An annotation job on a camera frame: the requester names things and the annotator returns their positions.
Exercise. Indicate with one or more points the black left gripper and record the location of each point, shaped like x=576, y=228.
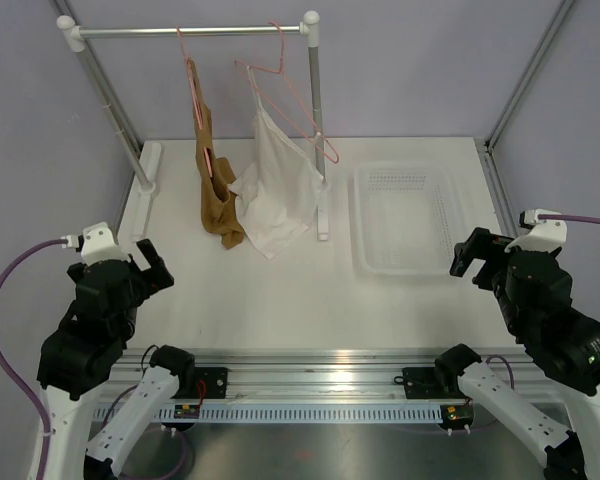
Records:
x=151, y=280

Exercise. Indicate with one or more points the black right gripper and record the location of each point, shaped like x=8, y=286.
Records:
x=480, y=244

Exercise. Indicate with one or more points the tan tank top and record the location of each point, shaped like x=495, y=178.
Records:
x=218, y=211

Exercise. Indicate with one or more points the pink wire hanger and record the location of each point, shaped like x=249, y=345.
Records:
x=198, y=114
x=322, y=144

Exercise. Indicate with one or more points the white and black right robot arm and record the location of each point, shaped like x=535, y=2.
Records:
x=556, y=413

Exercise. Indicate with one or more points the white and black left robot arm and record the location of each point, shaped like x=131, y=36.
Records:
x=77, y=359

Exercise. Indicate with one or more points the white tank top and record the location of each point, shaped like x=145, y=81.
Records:
x=277, y=194

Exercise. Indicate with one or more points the white plastic basket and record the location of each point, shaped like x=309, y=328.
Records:
x=408, y=218

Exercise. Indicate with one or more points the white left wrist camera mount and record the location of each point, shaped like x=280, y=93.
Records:
x=96, y=244

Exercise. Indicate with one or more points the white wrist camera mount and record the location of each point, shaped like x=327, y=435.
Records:
x=546, y=232
x=96, y=244

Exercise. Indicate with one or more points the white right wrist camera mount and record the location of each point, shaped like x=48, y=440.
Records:
x=546, y=232

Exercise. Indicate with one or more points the aluminium mounting rail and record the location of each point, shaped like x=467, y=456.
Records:
x=310, y=386

